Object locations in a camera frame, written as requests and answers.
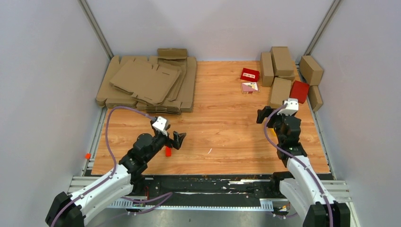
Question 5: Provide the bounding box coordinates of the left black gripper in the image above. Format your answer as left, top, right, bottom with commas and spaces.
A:
144, 130, 186, 162

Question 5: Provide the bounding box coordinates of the brown cardboard box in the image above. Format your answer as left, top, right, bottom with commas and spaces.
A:
270, 46, 294, 77

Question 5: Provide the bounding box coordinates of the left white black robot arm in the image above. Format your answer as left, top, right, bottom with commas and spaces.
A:
45, 129, 186, 227

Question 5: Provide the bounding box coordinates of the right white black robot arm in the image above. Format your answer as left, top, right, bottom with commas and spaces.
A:
256, 105, 351, 227

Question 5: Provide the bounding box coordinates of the folded cardboard box front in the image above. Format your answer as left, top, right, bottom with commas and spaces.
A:
269, 78, 292, 109

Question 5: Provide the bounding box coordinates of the pink white printed box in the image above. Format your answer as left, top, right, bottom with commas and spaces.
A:
241, 82, 259, 94

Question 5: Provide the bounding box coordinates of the folded cardboard box upright left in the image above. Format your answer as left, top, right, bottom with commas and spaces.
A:
260, 52, 274, 87

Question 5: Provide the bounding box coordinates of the red box with white labels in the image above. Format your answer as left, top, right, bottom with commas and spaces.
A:
240, 68, 260, 82

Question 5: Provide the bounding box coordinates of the plain red box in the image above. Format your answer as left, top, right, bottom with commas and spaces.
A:
289, 80, 310, 104

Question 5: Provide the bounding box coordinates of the folded cardboard box back middle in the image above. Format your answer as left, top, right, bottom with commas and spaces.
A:
277, 61, 297, 81

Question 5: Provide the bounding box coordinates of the folded cardboard box right edge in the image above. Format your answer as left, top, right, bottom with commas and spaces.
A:
308, 86, 323, 112

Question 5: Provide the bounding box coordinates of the folded cardboard box far right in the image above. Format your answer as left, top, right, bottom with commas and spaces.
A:
299, 55, 323, 86

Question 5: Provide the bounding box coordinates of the small orange block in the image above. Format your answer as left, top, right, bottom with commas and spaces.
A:
165, 147, 172, 157

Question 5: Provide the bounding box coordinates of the stack of flat cardboard blanks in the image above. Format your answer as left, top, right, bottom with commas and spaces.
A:
96, 48, 197, 114

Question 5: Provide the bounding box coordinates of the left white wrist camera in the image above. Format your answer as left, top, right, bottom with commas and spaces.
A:
151, 116, 168, 136

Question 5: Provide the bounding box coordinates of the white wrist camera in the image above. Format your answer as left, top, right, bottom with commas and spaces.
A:
151, 116, 168, 136
279, 98, 299, 116

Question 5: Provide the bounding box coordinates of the yellow plastic triangle frame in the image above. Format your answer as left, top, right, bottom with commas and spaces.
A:
271, 128, 277, 136

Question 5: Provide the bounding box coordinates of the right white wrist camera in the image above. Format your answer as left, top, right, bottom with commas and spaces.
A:
279, 98, 299, 116

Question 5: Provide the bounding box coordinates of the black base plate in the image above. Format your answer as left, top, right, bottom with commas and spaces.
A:
127, 174, 289, 208

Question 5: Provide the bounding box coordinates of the white slotted cable duct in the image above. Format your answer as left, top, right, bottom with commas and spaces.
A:
106, 197, 274, 212

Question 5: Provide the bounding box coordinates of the aluminium rail frame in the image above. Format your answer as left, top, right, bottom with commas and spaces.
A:
56, 106, 361, 227

